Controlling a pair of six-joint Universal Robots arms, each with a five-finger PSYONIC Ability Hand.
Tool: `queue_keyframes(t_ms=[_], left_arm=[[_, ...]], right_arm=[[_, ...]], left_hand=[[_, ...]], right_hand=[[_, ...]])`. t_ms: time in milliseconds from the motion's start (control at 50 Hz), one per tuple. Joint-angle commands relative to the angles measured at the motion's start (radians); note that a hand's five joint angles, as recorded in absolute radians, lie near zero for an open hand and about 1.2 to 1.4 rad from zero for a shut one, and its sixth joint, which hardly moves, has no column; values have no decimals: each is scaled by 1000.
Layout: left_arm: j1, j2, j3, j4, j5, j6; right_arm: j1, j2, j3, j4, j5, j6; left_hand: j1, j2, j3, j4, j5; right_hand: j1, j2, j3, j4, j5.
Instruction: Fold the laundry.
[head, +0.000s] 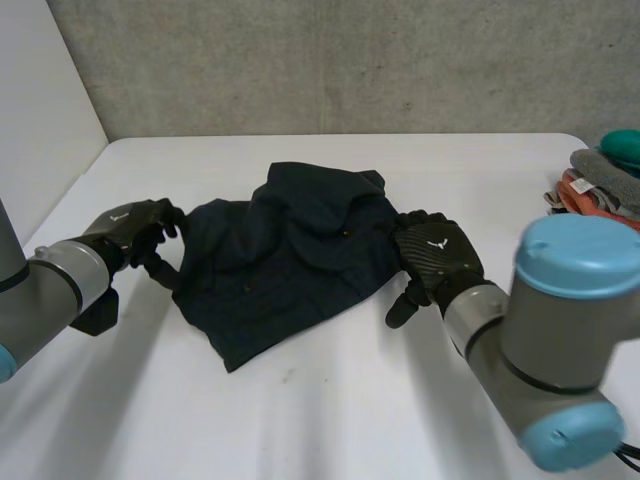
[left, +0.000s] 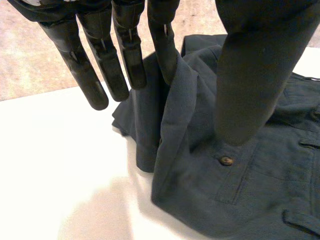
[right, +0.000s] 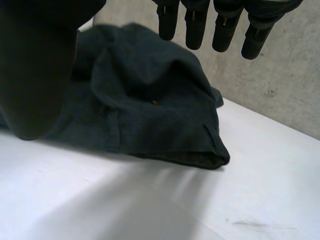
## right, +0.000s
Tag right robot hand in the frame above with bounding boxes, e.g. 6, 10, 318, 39
0, 0, 304, 141

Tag dark blue shorts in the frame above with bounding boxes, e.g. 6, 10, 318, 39
0, 22, 231, 172

